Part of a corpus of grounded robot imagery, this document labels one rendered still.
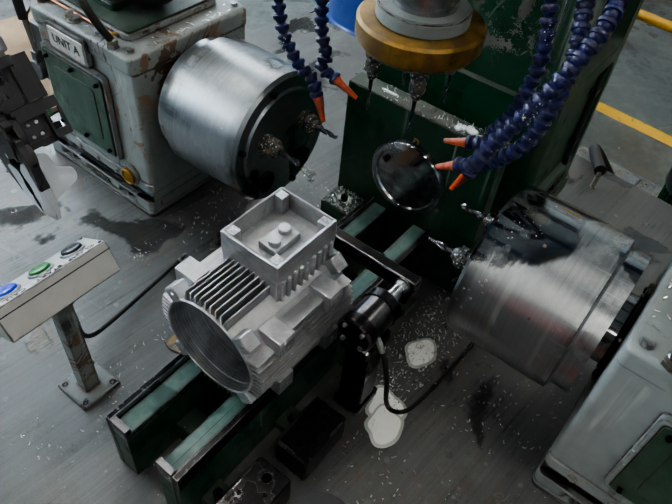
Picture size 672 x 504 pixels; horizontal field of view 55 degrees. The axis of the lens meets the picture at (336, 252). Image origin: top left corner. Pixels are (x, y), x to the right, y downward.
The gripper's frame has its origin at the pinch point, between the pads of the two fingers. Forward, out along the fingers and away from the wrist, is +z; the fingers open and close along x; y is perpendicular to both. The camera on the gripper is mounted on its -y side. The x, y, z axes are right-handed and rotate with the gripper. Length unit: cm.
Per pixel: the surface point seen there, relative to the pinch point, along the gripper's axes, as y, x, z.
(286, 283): 13.8, -26.0, 16.7
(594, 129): 257, 47, 105
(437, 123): 53, -25, 12
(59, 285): -4.8, -4.0, 8.0
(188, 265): 8.7, -13.0, 12.4
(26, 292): -8.7, -4.0, 6.3
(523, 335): 31, -47, 34
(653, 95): 310, 38, 110
